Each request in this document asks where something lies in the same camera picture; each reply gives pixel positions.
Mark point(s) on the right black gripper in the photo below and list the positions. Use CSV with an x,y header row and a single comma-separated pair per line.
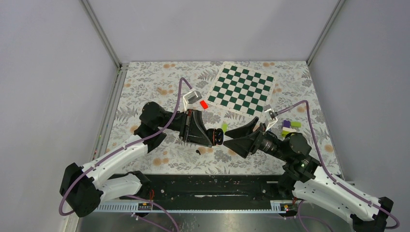
x,y
247,144

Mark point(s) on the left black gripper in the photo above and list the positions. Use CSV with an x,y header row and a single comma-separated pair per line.
x,y
193,129

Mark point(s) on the black earbud charging case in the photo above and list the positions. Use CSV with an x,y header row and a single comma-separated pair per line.
x,y
216,136

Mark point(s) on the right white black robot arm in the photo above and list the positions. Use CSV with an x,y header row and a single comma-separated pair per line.
x,y
305,177

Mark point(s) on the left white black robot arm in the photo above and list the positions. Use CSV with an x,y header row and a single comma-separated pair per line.
x,y
84,187

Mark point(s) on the lime green block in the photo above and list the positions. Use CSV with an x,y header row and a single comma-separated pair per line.
x,y
224,127

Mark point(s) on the red block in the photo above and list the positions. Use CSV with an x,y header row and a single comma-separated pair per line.
x,y
203,104

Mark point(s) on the purple green block stack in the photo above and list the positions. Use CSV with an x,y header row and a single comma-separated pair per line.
x,y
289,127

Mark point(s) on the green white chessboard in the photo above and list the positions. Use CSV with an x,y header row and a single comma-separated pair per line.
x,y
241,90

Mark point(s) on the floral patterned table mat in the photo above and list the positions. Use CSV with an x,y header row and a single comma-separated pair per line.
x,y
158,82

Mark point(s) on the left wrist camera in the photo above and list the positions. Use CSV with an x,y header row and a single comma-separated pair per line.
x,y
190,98

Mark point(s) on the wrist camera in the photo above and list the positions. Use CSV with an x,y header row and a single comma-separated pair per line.
x,y
190,98
270,117

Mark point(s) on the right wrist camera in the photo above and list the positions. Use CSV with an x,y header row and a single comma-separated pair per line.
x,y
270,117

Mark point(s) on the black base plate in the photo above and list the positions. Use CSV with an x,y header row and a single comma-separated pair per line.
x,y
212,193

